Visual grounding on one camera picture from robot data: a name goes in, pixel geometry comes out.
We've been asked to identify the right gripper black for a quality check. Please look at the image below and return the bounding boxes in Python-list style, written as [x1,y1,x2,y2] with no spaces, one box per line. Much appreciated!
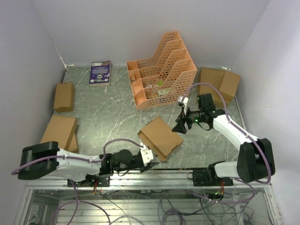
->
[172,105,205,134]

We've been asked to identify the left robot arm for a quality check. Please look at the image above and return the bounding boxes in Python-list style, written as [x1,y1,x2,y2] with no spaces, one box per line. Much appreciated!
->
[12,141,159,186]

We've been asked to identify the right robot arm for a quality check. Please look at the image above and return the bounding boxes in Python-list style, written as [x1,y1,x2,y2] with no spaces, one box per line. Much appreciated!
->
[172,94,276,186]

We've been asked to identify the green boxed item in organizer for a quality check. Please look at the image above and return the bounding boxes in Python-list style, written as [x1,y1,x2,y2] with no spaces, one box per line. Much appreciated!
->
[157,89,170,97]

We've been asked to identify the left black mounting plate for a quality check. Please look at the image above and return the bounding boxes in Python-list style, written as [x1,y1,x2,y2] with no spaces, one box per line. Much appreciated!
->
[74,175,110,187]

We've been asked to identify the black mounting plate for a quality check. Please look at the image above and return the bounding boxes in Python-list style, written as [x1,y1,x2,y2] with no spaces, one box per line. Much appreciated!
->
[74,175,110,187]
[192,169,233,187]

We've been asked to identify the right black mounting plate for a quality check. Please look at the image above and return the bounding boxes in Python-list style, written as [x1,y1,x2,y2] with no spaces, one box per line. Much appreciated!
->
[192,169,233,187]

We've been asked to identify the peach plastic file organizer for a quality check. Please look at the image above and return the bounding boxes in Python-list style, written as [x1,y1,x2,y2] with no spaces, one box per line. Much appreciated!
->
[127,31,197,111]

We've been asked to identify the purple book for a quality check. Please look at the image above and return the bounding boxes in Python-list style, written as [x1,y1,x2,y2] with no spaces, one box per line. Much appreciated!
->
[89,60,111,86]

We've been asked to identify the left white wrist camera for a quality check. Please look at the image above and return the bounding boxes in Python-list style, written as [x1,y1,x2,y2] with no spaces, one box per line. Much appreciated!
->
[140,144,154,166]

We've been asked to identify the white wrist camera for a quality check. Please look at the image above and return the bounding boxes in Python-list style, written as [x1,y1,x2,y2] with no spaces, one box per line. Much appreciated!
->
[178,96,188,115]
[140,144,154,166]

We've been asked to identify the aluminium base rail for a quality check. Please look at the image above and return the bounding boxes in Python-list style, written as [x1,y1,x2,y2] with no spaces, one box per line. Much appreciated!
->
[24,170,272,190]

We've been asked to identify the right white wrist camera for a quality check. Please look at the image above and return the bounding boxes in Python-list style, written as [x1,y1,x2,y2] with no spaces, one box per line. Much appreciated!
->
[178,96,188,115]

